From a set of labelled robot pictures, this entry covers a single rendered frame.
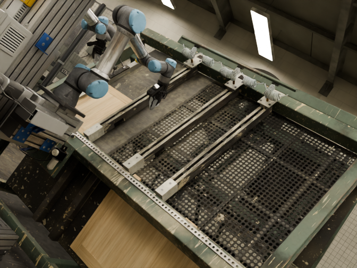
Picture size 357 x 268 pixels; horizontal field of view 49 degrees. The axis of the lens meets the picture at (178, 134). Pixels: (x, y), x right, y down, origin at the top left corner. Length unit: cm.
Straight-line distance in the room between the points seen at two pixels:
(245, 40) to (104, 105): 587
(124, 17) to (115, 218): 126
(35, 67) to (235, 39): 665
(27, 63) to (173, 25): 704
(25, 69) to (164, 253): 130
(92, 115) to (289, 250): 165
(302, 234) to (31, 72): 167
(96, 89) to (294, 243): 131
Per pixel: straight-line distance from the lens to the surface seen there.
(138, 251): 251
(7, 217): 293
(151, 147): 252
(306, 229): 222
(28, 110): 200
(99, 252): 266
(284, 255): 211
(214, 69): 309
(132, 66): 330
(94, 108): 298
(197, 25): 893
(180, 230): 215
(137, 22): 218
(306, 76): 808
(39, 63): 227
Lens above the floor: 114
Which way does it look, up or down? 3 degrees up
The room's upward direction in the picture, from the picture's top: 35 degrees clockwise
